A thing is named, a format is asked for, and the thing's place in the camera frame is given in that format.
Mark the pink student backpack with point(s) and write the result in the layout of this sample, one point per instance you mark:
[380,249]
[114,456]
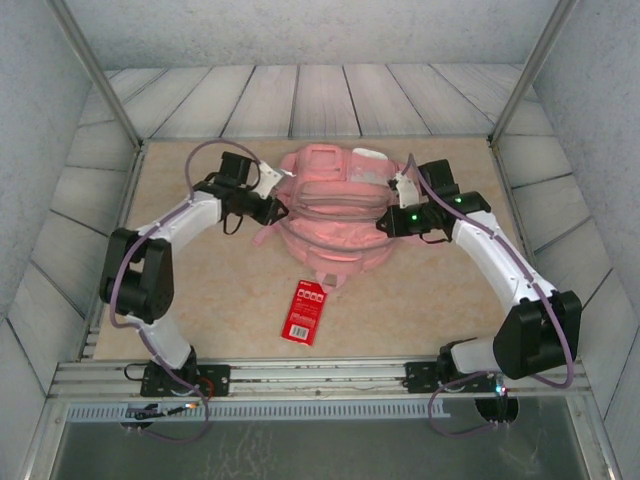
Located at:
[335,220]

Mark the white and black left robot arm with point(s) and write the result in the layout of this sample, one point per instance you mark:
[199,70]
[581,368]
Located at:
[170,225]

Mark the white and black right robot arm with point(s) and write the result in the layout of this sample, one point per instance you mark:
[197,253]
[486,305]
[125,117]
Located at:
[490,250]

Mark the red card package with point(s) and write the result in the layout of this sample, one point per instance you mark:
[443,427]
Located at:
[305,312]

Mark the aluminium table side rail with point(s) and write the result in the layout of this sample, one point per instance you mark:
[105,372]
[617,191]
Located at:
[522,200]
[117,240]

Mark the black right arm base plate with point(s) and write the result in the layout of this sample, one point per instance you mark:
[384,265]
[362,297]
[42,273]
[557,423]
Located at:
[420,377]

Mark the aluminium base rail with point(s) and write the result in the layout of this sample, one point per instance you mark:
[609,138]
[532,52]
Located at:
[320,372]

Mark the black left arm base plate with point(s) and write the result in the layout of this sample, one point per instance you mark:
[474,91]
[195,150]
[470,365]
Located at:
[220,380]

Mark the aluminium frame post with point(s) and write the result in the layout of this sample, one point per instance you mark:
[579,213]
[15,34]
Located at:
[100,80]
[530,75]

